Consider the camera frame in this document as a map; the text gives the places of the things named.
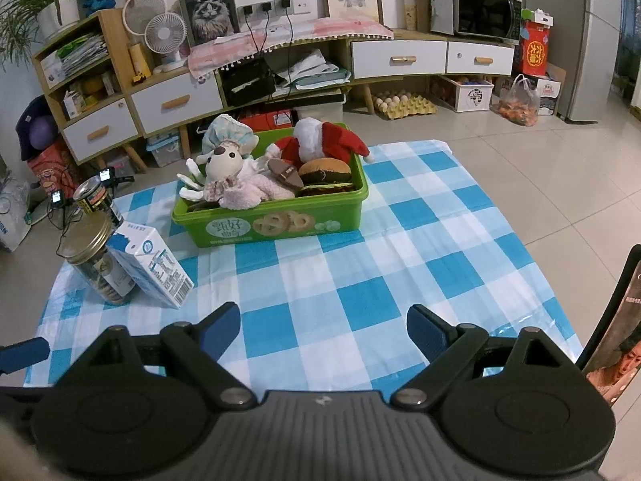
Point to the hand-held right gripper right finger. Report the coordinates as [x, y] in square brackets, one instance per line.
[425, 330]

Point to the black box device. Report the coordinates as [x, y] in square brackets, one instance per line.
[248, 82]

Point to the white and blue milk carton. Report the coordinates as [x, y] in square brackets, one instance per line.
[160, 270]

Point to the potted green plant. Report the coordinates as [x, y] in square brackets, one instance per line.
[55, 12]

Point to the red and white santa plush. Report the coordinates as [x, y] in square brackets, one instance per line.
[330, 140]

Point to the framed cat picture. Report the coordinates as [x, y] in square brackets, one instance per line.
[210, 15]

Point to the small white desk fan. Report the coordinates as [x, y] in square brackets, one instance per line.
[165, 35]

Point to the tall clear food container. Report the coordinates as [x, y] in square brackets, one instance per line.
[415, 5]

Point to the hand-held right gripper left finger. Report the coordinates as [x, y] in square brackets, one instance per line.
[223, 328]

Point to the white microwave oven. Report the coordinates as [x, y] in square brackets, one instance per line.
[475, 12]

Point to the large white desk fan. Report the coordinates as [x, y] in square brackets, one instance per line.
[142, 7]

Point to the red gift box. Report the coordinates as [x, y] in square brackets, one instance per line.
[536, 50]

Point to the silver refrigerator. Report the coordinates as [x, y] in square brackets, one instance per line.
[576, 50]

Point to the green plastic bin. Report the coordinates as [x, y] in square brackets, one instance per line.
[350, 205]

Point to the printed poster panel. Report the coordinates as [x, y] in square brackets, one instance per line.
[621, 350]

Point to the clear plastic bag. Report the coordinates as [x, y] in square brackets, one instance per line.
[518, 105]

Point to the glass jar with gold lid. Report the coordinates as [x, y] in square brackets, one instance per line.
[95, 260]

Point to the egg tray with eggs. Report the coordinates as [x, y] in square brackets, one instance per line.
[405, 104]

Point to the wooden shelf unit with drawers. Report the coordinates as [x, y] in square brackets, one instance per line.
[100, 133]

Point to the plush mouse doll with bonnet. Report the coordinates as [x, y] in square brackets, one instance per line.
[225, 160]

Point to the plush burger toy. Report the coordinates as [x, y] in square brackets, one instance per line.
[323, 168]

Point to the white printed storage box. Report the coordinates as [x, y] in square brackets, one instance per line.
[473, 97]

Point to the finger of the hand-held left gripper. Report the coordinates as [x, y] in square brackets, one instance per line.
[22, 355]

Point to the pink cloth with tassels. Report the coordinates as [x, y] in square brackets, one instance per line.
[300, 30]

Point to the clear blue storage box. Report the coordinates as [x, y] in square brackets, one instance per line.
[163, 153]

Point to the tin can with black label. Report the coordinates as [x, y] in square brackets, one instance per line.
[97, 200]

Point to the blue white checkered tablecloth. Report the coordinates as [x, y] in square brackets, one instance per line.
[400, 240]

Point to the long wooden cabinet white drawers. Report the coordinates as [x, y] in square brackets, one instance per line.
[395, 57]

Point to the white lidded storage bin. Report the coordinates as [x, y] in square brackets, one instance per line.
[320, 109]

